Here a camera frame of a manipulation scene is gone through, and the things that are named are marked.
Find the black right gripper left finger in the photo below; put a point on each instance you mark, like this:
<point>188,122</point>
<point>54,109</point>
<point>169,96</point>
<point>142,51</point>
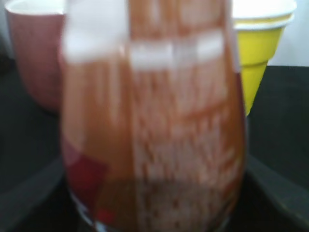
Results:
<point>17,203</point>

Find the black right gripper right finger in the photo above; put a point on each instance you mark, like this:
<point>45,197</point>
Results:
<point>269,203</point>

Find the brown coffee drink bottle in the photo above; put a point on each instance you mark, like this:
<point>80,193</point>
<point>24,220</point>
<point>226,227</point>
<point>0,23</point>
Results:
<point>152,122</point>

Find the red ceramic mug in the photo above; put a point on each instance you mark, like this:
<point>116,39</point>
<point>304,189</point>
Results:
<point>35,27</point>

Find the yellow paper cup stack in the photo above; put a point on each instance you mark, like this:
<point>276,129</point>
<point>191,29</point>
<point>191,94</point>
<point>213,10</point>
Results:
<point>259,25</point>

